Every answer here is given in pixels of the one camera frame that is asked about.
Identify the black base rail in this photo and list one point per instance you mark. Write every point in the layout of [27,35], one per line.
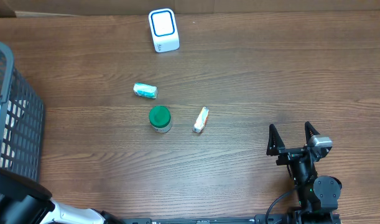
[257,219]

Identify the grey plastic mesh basket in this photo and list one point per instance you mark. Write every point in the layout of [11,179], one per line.
[22,120]

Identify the white barcode scanner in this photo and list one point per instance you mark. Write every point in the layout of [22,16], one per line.
[164,30]

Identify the orange white small box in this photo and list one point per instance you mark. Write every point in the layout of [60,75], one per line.
[201,120]

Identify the green lid jar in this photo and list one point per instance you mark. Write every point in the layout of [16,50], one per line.
[160,119]

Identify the teal white tissue pack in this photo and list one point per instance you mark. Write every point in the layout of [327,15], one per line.
[146,91]

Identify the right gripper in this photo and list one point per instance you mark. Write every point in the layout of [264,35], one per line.
[275,147]

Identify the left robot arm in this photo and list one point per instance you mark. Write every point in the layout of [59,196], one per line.
[23,200]

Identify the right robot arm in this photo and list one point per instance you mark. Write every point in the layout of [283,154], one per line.
[317,195]

